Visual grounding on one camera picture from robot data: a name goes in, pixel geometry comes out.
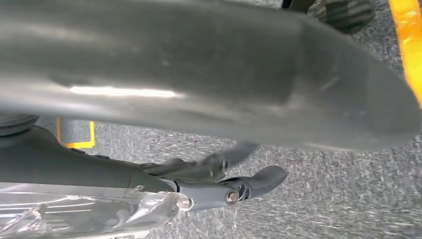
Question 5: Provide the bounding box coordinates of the clear plastic cover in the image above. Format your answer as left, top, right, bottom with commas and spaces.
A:
0, 182, 194, 239

